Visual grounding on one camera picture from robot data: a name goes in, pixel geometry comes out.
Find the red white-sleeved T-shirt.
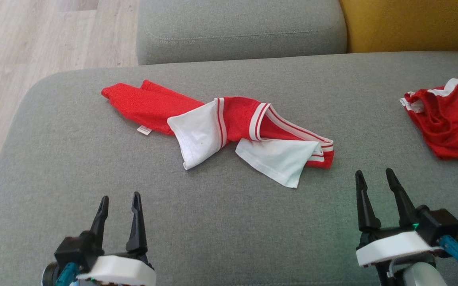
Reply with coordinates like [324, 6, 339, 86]
[101, 79, 335, 189]

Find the left cable with teal plug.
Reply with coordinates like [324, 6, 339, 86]
[55, 262, 79, 286]

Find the grey and yellow sofa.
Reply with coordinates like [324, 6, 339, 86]
[0, 51, 458, 286]

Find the yellow sofa backrest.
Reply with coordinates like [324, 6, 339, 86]
[339, 0, 458, 54]

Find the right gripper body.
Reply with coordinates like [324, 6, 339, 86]
[355, 226, 445, 268]

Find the grey sofa seat cushion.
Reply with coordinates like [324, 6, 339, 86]
[136, 0, 348, 66]

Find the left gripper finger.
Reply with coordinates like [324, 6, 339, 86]
[89, 195, 109, 250]
[125, 192, 149, 256]

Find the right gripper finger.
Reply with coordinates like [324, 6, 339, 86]
[385, 168, 418, 230]
[355, 170, 382, 233]

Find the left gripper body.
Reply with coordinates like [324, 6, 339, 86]
[76, 254, 157, 286]

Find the red basketball jersey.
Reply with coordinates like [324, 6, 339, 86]
[399, 78, 458, 162]

